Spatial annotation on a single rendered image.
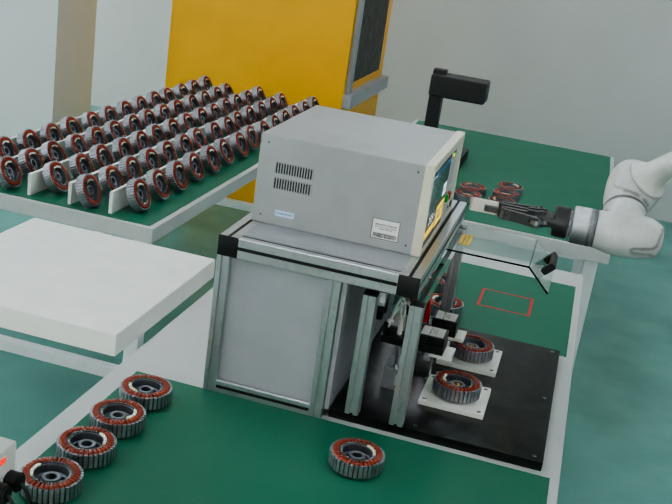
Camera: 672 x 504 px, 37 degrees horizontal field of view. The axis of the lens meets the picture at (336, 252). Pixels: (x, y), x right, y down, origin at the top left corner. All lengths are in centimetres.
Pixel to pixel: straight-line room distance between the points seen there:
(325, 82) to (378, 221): 373
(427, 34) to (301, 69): 189
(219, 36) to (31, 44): 106
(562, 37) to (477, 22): 61
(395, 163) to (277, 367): 51
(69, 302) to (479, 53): 623
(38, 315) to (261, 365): 85
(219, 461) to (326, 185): 63
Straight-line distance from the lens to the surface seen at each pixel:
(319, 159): 219
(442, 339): 230
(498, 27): 753
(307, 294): 215
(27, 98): 610
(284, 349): 221
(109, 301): 154
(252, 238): 216
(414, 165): 215
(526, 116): 758
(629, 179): 248
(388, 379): 236
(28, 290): 156
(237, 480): 198
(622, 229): 238
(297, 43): 591
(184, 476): 198
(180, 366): 239
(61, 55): 602
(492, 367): 256
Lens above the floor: 180
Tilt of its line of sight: 19 degrees down
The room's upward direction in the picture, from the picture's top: 8 degrees clockwise
